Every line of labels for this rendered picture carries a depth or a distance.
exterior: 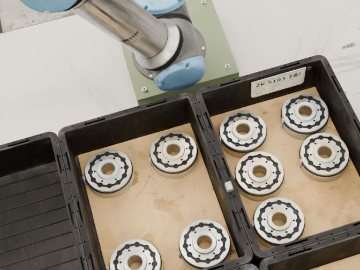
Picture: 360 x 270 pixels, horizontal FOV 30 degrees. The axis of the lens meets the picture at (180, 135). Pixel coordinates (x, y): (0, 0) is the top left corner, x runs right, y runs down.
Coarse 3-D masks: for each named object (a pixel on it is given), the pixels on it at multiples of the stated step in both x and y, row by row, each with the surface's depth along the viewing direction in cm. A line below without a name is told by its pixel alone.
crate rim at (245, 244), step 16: (176, 96) 143; (192, 96) 143; (128, 112) 142; (64, 128) 141; (80, 128) 141; (64, 144) 139; (208, 144) 136; (64, 160) 137; (224, 192) 131; (80, 208) 131; (80, 224) 129; (240, 224) 127; (240, 240) 126
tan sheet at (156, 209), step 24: (120, 144) 150; (144, 144) 149; (144, 168) 146; (144, 192) 143; (168, 192) 143; (192, 192) 142; (96, 216) 141; (120, 216) 141; (144, 216) 140; (168, 216) 140; (192, 216) 140; (216, 216) 139; (120, 240) 138; (168, 240) 137; (168, 264) 135
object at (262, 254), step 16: (288, 64) 145; (304, 64) 145; (240, 80) 144; (336, 80) 142; (352, 112) 138; (208, 128) 140; (224, 160) 134; (224, 176) 133; (240, 208) 129; (352, 224) 126; (256, 240) 125; (304, 240) 125; (320, 240) 125; (256, 256) 124
